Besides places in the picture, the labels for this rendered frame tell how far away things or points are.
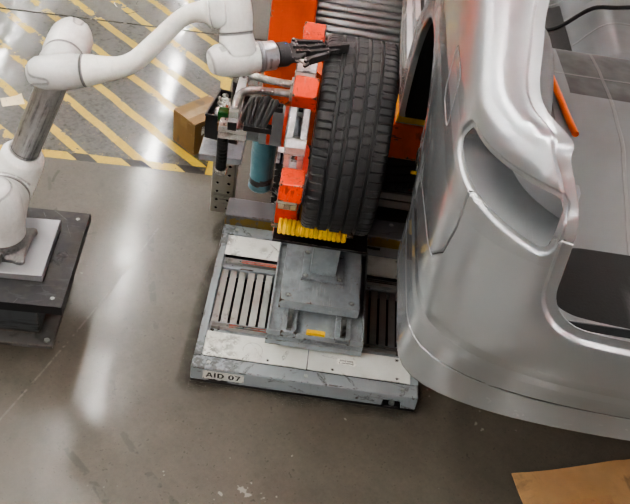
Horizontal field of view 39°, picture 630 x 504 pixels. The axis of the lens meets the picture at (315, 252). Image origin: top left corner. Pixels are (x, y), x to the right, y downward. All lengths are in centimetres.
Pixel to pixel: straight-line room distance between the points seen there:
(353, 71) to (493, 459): 145
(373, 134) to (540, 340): 96
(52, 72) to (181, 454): 131
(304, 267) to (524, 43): 166
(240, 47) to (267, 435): 134
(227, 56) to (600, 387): 139
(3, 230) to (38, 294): 25
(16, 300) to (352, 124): 130
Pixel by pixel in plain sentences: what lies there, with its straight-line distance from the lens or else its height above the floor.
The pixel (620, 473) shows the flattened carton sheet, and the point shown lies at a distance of 346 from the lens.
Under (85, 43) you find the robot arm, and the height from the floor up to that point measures 109.
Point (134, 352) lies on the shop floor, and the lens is 340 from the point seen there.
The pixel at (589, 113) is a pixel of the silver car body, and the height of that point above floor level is 105.
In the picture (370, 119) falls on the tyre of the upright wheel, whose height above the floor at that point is 108.
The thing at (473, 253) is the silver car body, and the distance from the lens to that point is 200.
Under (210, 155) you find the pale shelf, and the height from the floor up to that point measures 45.
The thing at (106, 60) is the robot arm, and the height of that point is 113.
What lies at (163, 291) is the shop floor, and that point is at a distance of 362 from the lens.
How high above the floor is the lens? 258
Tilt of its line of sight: 42 degrees down
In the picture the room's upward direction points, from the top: 10 degrees clockwise
